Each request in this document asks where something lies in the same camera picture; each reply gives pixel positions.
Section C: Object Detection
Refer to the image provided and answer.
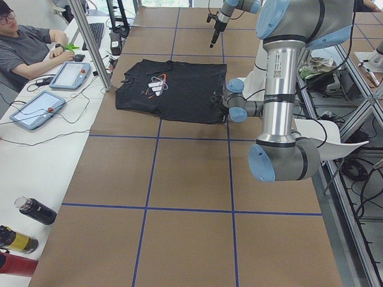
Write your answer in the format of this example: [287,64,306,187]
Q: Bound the black water bottle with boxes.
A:
[14,196,57,225]

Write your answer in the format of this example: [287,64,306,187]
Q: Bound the black keyboard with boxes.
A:
[89,23,105,48]

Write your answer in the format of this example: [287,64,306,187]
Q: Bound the far teach pendant tablet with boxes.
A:
[49,62,91,90]

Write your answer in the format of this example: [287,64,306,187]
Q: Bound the teach pendant tablet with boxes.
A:
[49,62,91,90]
[10,91,66,130]

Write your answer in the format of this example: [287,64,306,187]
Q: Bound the red bottle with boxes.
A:
[1,252,38,277]

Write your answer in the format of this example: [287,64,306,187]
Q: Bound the aluminium frame post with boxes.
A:
[68,0,111,91]

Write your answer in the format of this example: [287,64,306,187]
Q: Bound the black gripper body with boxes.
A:
[206,13,225,48]
[209,91,228,123]

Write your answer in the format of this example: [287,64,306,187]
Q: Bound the near teach pendant tablet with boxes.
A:
[10,91,66,130]

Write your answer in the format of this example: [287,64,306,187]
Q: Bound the white plastic chair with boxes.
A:
[295,118,369,161]

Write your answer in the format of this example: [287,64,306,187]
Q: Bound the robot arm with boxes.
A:
[208,1,355,182]
[206,0,263,48]

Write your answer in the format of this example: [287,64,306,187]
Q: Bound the black computer mouse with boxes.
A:
[74,54,85,62]

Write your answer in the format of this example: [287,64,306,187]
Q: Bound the seated person grey shirt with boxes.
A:
[1,1,75,92]

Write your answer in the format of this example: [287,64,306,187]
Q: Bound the black graphic t-shirt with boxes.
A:
[115,59,227,124]

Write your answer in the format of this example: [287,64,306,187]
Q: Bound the yellow black bottle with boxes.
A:
[1,225,39,254]

